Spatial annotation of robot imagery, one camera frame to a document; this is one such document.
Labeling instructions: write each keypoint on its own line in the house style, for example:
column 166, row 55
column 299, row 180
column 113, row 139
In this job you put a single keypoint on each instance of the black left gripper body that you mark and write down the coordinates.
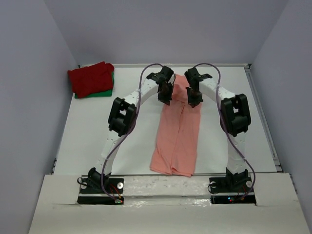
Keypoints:
column 165, row 96

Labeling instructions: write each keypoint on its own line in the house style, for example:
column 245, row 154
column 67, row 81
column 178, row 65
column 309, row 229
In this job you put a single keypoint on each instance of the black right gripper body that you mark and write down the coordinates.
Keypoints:
column 194, row 97

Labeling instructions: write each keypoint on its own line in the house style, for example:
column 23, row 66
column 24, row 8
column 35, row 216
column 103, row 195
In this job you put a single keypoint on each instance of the salmon pink t-shirt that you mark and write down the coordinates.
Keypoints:
column 177, row 135

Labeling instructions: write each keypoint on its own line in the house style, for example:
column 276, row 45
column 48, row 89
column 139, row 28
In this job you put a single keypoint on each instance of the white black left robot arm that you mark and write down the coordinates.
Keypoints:
column 122, row 120

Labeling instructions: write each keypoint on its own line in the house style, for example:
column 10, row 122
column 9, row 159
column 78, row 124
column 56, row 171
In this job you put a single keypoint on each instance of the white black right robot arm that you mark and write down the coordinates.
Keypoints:
column 235, row 119

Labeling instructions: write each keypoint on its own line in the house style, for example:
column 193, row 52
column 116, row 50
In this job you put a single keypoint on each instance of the folded green t-shirt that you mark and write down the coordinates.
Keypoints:
column 107, row 93

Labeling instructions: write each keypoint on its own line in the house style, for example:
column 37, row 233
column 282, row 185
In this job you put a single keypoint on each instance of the folded dark red t-shirt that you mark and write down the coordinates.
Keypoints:
column 92, row 79

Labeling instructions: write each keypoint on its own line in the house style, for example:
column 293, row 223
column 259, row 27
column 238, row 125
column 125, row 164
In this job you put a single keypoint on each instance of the aluminium table edge rail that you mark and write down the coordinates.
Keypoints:
column 263, row 119

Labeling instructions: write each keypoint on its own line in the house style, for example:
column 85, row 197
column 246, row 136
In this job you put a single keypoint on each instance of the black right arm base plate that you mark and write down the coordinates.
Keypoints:
column 221, row 193

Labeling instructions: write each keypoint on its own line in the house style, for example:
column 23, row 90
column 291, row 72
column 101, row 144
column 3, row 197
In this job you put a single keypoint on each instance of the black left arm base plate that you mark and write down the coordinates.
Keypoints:
column 93, row 195

